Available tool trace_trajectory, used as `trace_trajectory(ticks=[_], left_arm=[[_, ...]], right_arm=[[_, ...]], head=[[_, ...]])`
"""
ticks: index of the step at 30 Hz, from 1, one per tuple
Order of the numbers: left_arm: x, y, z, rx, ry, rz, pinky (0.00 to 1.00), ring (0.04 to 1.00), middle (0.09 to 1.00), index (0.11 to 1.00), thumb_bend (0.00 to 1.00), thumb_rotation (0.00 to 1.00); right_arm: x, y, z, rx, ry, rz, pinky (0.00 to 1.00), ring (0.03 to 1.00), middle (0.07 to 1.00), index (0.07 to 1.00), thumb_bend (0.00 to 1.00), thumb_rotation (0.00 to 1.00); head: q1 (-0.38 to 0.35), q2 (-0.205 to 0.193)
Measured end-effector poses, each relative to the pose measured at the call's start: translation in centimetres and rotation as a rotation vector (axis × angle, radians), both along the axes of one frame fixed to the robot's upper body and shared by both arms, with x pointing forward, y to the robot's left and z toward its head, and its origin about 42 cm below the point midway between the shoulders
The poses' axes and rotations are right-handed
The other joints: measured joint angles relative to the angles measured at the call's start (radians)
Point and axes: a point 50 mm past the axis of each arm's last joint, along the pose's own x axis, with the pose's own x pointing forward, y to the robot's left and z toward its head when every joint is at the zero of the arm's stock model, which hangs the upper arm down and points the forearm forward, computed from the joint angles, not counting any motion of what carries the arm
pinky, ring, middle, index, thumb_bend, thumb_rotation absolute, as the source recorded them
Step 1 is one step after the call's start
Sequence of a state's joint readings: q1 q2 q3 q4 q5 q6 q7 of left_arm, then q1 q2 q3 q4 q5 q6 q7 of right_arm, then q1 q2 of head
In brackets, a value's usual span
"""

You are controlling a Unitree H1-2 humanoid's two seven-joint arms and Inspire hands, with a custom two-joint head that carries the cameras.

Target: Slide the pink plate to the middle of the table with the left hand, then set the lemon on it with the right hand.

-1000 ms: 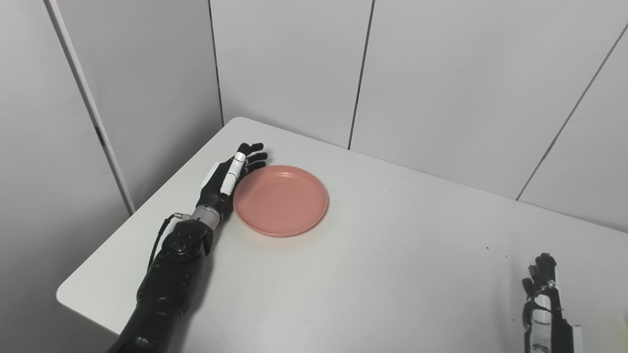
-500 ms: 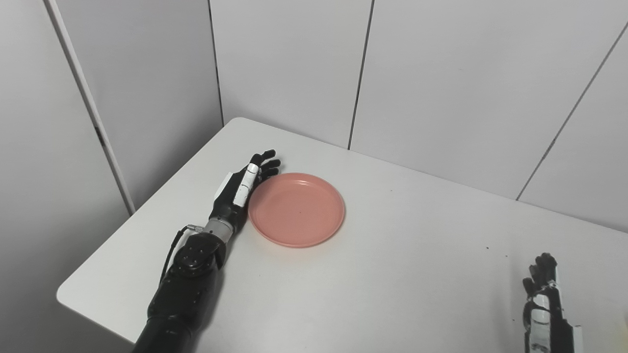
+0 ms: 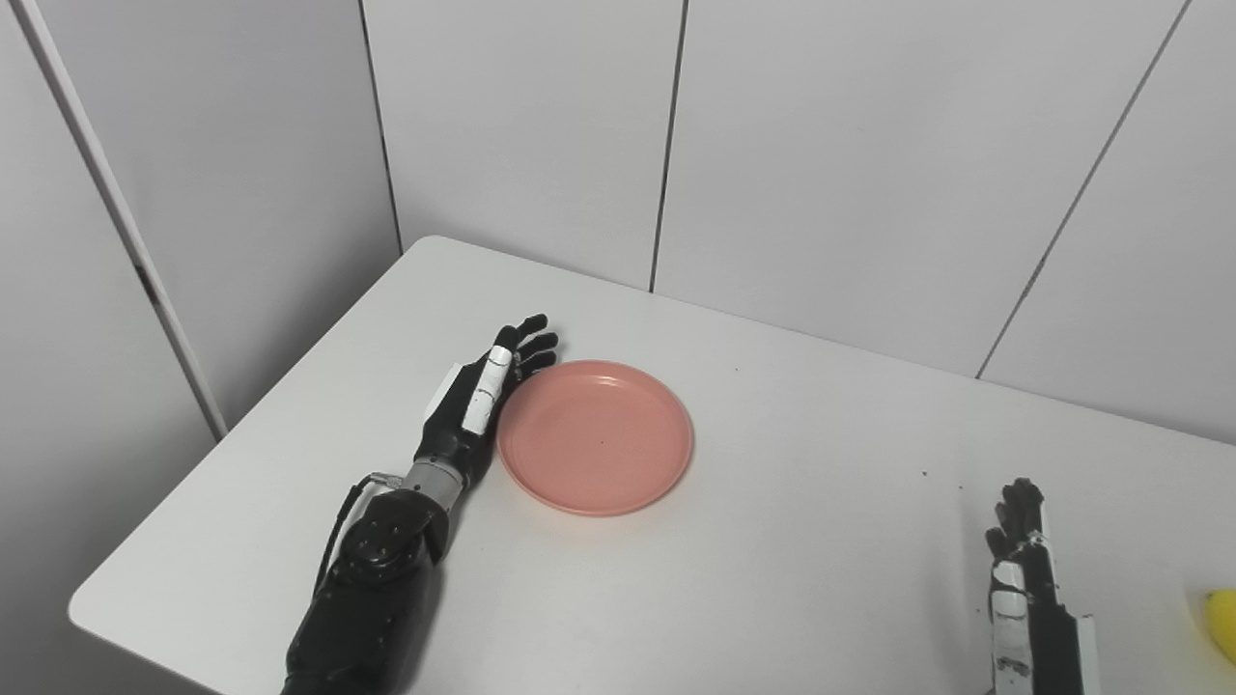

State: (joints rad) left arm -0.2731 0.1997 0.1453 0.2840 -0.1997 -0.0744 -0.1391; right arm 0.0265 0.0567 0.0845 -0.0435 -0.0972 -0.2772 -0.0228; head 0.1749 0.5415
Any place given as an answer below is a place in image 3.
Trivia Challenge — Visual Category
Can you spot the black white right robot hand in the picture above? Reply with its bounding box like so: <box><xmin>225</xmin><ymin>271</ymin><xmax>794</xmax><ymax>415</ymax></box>
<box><xmin>985</xmin><ymin>478</ymin><xmax>1102</xmax><ymax>695</ymax></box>

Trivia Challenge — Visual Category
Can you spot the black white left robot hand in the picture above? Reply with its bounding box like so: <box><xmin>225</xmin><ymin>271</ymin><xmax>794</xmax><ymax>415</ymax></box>
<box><xmin>413</xmin><ymin>314</ymin><xmax>560</xmax><ymax>488</ymax></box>

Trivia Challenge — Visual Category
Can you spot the yellow lemon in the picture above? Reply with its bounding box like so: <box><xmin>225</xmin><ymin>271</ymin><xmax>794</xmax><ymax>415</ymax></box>
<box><xmin>1203</xmin><ymin>589</ymin><xmax>1236</xmax><ymax>665</ymax></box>

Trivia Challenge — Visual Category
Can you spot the pink round plate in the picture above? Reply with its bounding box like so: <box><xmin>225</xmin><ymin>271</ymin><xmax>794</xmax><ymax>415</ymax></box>
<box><xmin>496</xmin><ymin>360</ymin><xmax>694</xmax><ymax>517</ymax></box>

